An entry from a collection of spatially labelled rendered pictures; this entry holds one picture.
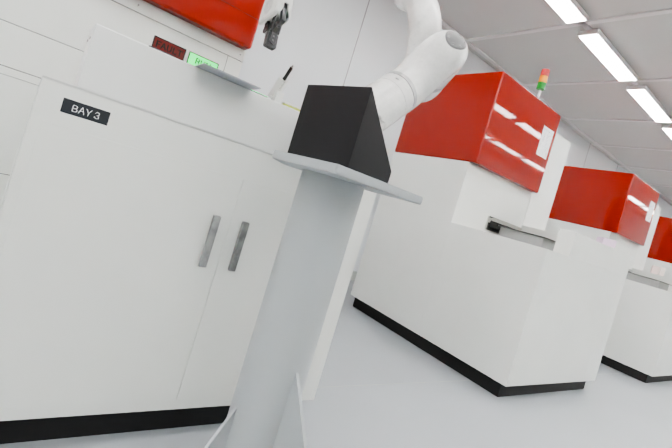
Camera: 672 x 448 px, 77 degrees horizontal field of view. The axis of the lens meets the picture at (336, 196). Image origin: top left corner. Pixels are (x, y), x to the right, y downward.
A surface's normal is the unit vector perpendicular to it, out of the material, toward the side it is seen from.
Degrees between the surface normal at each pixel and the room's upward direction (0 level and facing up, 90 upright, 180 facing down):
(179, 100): 90
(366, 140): 90
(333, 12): 90
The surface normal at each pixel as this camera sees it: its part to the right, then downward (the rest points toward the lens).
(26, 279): 0.58, 0.18
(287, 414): -0.66, -0.21
